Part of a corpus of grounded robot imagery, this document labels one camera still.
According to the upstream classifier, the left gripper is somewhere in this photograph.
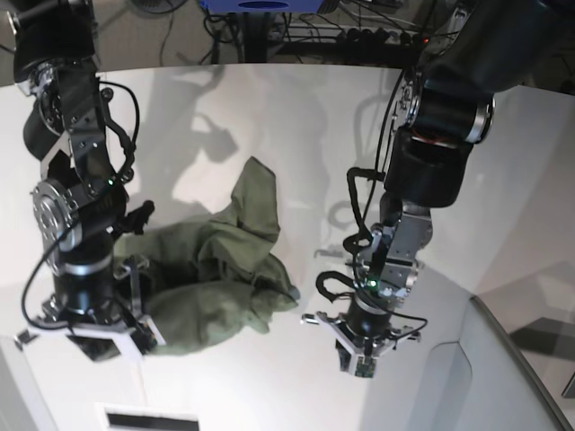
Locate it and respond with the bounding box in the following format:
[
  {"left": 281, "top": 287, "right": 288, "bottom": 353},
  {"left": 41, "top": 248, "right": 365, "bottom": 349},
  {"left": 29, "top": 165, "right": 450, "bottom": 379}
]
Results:
[{"left": 300, "top": 295, "right": 421, "bottom": 379}]

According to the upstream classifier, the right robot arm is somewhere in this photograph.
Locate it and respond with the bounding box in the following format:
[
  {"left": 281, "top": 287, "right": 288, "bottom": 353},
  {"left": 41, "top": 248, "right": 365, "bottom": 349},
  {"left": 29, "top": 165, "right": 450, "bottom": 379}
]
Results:
[{"left": 1, "top": 1, "right": 164, "bottom": 360}]

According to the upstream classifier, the black power strip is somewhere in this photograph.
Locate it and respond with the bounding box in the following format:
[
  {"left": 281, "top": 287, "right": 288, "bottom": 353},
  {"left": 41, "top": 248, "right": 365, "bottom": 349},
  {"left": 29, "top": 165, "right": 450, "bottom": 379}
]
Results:
[{"left": 283, "top": 26, "right": 429, "bottom": 46}]

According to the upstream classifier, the black table leg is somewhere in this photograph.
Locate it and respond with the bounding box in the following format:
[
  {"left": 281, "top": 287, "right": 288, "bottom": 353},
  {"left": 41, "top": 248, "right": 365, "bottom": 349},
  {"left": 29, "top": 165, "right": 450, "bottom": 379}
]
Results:
[{"left": 239, "top": 13, "right": 272, "bottom": 64}]

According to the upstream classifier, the blue box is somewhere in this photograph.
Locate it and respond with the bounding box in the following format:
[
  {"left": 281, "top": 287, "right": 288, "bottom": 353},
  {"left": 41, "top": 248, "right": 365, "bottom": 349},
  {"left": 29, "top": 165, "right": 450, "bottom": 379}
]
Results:
[{"left": 199, "top": 0, "right": 323, "bottom": 13}]

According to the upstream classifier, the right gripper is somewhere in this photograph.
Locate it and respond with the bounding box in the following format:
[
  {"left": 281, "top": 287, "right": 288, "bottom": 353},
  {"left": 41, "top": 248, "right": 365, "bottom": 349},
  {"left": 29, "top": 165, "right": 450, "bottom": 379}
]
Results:
[{"left": 13, "top": 251, "right": 165, "bottom": 361}]

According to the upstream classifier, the white label plate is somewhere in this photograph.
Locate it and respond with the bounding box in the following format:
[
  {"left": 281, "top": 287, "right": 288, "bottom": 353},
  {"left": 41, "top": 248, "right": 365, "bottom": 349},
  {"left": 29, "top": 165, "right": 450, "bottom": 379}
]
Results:
[{"left": 94, "top": 403, "right": 202, "bottom": 431}]

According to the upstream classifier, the green t-shirt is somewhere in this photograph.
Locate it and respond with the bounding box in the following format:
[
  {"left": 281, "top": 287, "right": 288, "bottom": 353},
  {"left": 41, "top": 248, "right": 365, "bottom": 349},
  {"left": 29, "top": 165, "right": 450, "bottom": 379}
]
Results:
[{"left": 114, "top": 157, "right": 299, "bottom": 356}]

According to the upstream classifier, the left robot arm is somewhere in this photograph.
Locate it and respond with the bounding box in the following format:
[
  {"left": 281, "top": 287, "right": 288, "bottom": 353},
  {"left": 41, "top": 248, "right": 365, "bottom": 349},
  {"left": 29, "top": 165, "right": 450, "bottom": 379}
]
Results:
[{"left": 304, "top": 1, "right": 574, "bottom": 378}]

